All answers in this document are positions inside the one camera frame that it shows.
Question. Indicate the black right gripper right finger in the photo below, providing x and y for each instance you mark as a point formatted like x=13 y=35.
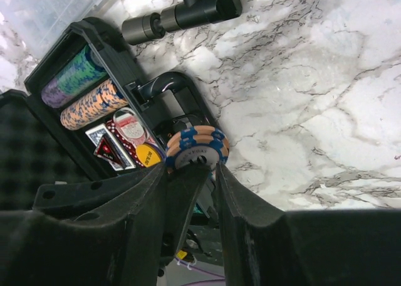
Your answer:
x=263 y=245

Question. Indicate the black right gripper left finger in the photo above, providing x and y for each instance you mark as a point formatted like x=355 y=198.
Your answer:
x=117 y=243

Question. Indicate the red triangular dealer chip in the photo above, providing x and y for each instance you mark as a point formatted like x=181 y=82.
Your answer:
x=107 y=151

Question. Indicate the yellow dealer button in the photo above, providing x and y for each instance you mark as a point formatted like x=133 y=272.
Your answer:
x=148 y=154

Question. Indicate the blue playing card deck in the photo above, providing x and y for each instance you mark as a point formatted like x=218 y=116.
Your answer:
x=95 y=133

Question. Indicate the red playing card deck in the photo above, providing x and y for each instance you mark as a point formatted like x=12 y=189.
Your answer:
x=130 y=128

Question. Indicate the black poker set case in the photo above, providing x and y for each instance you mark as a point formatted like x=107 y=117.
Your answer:
x=36 y=149

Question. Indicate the white poker chip pair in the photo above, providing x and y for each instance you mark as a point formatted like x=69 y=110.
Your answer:
x=200 y=144

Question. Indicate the red dice column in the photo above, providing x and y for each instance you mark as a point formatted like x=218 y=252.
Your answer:
x=125 y=148

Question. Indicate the orange poker chip row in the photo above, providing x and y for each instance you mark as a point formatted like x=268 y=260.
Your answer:
x=101 y=101

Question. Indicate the green poker chip row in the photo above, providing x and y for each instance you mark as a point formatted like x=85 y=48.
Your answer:
x=81 y=72

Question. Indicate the clear plastic organizer box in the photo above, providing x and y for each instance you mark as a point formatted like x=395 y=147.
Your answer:
x=40 y=23

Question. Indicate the black T-shaped pipe fitting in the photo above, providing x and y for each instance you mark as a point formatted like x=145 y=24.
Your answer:
x=186 y=15

